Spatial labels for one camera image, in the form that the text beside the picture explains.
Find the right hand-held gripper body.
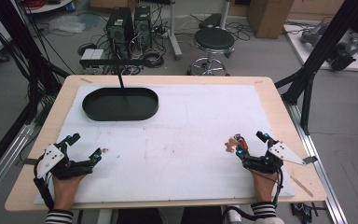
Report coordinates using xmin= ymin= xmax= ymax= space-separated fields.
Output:
xmin=241 ymin=140 xmax=319 ymax=175

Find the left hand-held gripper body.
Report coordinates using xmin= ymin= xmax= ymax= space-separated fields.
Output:
xmin=21 ymin=143 xmax=95 ymax=181

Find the small peach toy piece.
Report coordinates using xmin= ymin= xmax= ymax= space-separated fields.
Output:
xmin=224 ymin=138 xmax=239 ymax=154

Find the black oval tray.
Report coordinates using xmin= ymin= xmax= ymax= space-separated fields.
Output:
xmin=81 ymin=87 xmax=159 ymax=122

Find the person's left hand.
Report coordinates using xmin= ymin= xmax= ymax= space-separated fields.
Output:
xmin=51 ymin=174 xmax=87 ymax=212

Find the person's right hand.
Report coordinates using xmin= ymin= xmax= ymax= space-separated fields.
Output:
xmin=249 ymin=169 xmax=280 ymax=205

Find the light wooden table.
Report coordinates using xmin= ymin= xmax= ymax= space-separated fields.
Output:
xmin=4 ymin=74 xmax=328 ymax=213

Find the thin wooden stick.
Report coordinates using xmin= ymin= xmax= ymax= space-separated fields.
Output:
xmin=289 ymin=175 xmax=314 ymax=198

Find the white table leg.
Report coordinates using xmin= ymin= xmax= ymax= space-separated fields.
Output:
xmin=97 ymin=208 xmax=114 ymax=224
xmin=227 ymin=204 xmax=242 ymax=224

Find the white table mat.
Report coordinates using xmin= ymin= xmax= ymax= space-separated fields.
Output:
xmin=33 ymin=83 xmax=296 ymax=205

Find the person's dark trouser leg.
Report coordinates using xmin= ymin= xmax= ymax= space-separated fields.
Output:
xmin=180 ymin=205 xmax=224 ymax=224
xmin=116 ymin=207 xmax=164 ymax=224

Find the white small box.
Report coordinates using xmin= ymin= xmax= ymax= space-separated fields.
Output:
xmin=80 ymin=48 xmax=105 ymax=61

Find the white floor board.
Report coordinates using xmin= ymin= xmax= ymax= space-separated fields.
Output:
xmin=282 ymin=23 xmax=358 ymax=73

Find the black round stool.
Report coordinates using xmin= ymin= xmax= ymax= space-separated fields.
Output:
xmin=186 ymin=27 xmax=237 ymax=77

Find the black device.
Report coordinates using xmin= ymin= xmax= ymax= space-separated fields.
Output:
xmin=329 ymin=36 xmax=358 ymax=72

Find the grey device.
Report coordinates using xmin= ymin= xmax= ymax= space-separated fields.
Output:
xmin=299 ymin=21 xmax=329 ymax=45

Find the clear plastic bag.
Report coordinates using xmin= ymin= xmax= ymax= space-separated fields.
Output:
xmin=48 ymin=13 xmax=87 ymax=35

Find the large black computer tower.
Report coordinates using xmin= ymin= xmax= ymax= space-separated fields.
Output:
xmin=104 ymin=7 xmax=135 ymax=61

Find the brown cardboard box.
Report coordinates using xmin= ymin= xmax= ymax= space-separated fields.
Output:
xmin=246 ymin=0 xmax=296 ymax=39

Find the black flat case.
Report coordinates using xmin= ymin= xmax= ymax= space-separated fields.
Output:
xmin=198 ymin=12 xmax=223 ymax=30

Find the slim black computer tower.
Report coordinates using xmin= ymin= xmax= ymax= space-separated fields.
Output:
xmin=132 ymin=5 xmax=153 ymax=51

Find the white round table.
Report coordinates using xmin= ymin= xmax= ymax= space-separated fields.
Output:
xmin=22 ymin=0 xmax=75 ymax=15

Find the grey desk leg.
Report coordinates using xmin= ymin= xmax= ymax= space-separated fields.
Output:
xmin=167 ymin=0 xmax=184 ymax=61

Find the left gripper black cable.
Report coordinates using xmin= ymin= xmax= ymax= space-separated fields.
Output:
xmin=33 ymin=157 xmax=56 ymax=210

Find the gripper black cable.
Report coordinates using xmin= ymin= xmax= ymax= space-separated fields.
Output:
xmin=33 ymin=157 xmax=56 ymax=210
xmin=222 ymin=167 xmax=285 ymax=222

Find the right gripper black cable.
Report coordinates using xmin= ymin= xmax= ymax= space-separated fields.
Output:
xmin=222 ymin=167 xmax=285 ymax=222

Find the aluminium rail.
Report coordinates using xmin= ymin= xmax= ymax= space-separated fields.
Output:
xmin=283 ymin=101 xmax=350 ymax=224
xmin=0 ymin=122 xmax=37 ymax=208

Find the black camera stand bar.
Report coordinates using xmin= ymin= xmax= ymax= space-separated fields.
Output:
xmin=78 ymin=58 xmax=145 ymax=94

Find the black metal frame post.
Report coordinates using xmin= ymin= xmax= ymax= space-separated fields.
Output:
xmin=274 ymin=0 xmax=358 ymax=136
xmin=0 ymin=0 xmax=72 ymax=126

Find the coiled black cable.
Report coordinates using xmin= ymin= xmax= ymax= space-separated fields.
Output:
xmin=143 ymin=49 xmax=166 ymax=69

